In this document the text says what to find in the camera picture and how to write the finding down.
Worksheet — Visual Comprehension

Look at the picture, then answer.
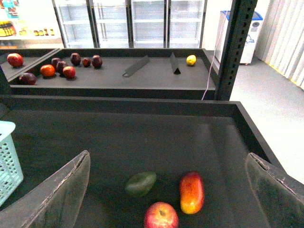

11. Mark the yellow lemon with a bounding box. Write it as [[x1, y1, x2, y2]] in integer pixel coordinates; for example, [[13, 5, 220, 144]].
[[186, 55, 197, 66]]

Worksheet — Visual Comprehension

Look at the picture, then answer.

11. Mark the white blue chest freezer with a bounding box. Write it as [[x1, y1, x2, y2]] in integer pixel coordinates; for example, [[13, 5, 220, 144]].
[[215, 10, 263, 65]]

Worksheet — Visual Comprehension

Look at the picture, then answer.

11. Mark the red apple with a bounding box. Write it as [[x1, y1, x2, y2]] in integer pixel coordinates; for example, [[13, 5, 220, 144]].
[[63, 66, 76, 79], [7, 53, 24, 67], [144, 202, 179, 228]]

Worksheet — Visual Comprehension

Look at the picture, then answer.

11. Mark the dark plum front left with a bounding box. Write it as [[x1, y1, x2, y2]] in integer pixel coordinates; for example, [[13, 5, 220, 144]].
[[19, 73, 37, 86]]

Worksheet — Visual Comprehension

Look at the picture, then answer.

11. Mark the red yellow mango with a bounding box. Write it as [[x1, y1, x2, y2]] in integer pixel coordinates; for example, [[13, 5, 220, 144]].
[[179, 171, 205, 215]]

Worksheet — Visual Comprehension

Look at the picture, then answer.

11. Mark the black upper shelf tray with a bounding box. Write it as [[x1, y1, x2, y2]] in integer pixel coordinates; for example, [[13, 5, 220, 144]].
[[0, 48, 217, 100]]

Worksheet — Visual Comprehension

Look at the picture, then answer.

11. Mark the dark plum rear left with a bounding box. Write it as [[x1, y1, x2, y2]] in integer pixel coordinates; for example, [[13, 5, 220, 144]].
[[51, 57, 62, 70]]

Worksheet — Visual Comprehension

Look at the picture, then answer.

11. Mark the stocked product shelf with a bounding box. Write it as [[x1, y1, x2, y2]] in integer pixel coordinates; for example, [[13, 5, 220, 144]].
[[0, 0, 64, 49]]

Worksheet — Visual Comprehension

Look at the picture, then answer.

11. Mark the red apple on shelf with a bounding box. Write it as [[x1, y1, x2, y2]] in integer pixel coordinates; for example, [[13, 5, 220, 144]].
[[63, 66, 76, 79]]

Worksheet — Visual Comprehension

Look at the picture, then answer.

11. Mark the orange red tomato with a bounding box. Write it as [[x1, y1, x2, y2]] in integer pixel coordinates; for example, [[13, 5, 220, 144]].
[[40, 65, 56, 77]]

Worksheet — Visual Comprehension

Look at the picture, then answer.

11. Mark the glass door refrigerator row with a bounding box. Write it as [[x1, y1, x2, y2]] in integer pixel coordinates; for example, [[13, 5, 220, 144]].
[[53, 0, 207, 48]]

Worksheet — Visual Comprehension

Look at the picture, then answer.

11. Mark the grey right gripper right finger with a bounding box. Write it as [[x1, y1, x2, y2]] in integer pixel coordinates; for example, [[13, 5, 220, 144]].
[[245, 152, 304, 228]]

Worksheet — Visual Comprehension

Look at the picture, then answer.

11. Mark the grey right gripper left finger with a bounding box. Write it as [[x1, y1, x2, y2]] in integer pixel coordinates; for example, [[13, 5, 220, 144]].
[[0, 151, 91, 228]]

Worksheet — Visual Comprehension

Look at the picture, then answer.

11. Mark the pink cable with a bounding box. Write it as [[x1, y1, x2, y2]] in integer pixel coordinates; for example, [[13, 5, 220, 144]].
[[201, 10, 229, 101]]

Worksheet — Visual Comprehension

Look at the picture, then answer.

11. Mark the dark plum middle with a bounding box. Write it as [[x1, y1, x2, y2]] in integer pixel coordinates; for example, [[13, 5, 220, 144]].
[[56, 61, 68, 75]]

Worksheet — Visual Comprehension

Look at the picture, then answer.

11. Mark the dark plum right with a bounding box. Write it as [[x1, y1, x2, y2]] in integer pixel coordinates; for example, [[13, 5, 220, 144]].
[[92, 55, 103, 68]]

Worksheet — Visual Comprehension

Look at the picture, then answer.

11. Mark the flat black divider plate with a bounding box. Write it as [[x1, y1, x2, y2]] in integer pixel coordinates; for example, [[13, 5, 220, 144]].
[[122, 55, 150, 77]]

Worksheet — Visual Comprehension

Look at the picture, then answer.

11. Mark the black perforated rack post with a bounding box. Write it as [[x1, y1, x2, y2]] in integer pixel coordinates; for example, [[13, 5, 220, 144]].
[[215, 0, 257, 101]]

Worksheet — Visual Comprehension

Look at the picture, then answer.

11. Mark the black lower shelf tray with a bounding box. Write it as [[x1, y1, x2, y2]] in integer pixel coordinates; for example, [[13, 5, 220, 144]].
[[0, 95, 280, 228]]

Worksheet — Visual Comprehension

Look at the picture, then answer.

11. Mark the small dark red plum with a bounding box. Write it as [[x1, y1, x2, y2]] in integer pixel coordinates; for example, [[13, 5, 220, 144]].
[[82, 57, 91, 67]]

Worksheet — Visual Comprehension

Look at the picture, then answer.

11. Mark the light blue plastic basket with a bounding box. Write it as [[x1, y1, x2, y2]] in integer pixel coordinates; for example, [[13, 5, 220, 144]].
[[0, 121, 24, 205]]

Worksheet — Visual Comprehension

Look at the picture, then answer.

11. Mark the green avocado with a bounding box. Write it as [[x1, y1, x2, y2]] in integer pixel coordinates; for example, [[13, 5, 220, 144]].
[[125, 171, 157, 197]]

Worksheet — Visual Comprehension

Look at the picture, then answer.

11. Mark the upright black divider plate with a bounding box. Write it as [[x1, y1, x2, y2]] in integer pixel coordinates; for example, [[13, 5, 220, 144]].
[[170, 52, 181, 75]]

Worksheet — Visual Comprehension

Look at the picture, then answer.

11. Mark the dark plum tall rear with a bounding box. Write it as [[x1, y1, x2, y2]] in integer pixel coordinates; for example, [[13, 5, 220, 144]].
[[70, 53, 81, 66]]

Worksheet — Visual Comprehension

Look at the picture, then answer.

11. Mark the black shelf tray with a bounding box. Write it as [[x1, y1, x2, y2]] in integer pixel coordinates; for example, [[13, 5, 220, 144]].
[[0, 95, 280, 228], [0, 48, 217, 100]]

